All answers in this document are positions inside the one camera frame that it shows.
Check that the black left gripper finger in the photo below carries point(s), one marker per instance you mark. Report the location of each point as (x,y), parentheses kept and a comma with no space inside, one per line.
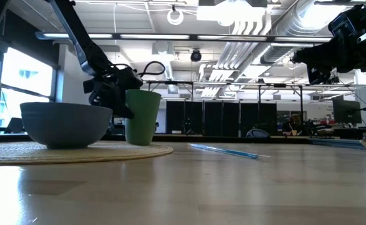
(99,97)
(120,104)

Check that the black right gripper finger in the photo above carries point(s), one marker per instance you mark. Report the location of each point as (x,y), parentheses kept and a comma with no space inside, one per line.
(318,76)
(317,56)

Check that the blue drinking straw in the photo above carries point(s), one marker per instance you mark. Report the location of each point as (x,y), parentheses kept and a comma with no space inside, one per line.
(223,151)

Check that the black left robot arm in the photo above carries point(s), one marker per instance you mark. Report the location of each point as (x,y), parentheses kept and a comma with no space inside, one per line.
(83,43)

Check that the black ceiling fixture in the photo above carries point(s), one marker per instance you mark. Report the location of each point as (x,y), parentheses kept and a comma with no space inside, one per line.
(335,80)

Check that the green plastic cup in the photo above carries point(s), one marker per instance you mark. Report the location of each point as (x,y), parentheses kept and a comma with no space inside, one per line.
(142,122)

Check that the blue grey ceramic bowl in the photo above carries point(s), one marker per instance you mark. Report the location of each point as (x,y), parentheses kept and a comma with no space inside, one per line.
(66,125)

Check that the black computer monitor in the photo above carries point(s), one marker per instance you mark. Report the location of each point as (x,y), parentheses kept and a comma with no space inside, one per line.
(347,111)

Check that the round woven straw placemat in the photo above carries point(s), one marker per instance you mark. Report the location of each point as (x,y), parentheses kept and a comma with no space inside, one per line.
(123,153)

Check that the person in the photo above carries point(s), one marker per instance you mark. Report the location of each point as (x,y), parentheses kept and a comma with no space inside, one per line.
(292,125)

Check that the black overhead beam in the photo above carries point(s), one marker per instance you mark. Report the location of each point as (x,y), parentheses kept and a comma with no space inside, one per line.
(201,37)

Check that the black partition screen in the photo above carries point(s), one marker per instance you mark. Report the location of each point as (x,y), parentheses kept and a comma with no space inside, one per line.
(220,118)

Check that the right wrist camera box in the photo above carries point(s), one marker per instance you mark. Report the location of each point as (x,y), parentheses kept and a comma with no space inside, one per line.
(342,25)

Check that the silver ventilation duct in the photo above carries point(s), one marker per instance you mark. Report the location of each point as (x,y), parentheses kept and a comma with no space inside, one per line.
(283,37)

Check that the black metal gantry frame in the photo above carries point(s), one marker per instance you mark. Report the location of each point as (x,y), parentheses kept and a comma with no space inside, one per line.
(170,82)

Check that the black round ceiling camera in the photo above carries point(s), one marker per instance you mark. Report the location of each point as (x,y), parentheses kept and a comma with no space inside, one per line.
(196,55)

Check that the black aluminium table frame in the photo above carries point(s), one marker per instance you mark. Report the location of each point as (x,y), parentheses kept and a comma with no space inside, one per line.
(201,138)

